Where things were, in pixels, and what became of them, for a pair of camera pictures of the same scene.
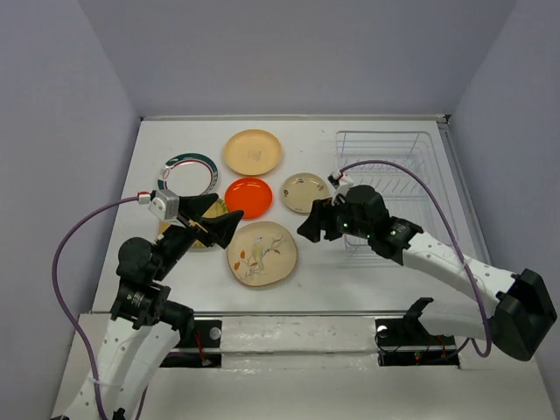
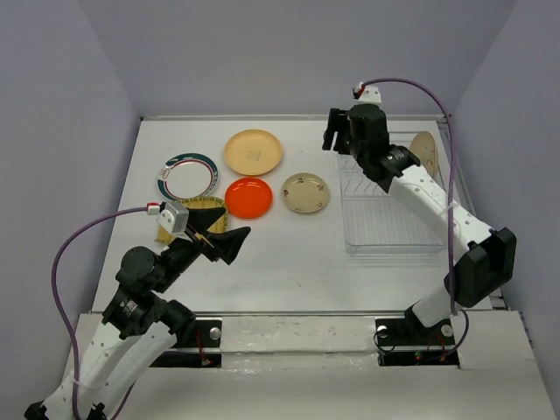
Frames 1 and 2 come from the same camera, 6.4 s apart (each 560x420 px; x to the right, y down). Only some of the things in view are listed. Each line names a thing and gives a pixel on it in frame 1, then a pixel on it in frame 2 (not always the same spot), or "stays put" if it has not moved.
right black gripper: x=320 y=211 → x=339 y=121
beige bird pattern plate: x=262 y=253 → x=424 y=146
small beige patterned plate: x=299 y=190 stays put
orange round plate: x=253 y=195 stays put
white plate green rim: x=191 y=174 stays put
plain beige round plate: x=253 y=152 stays put
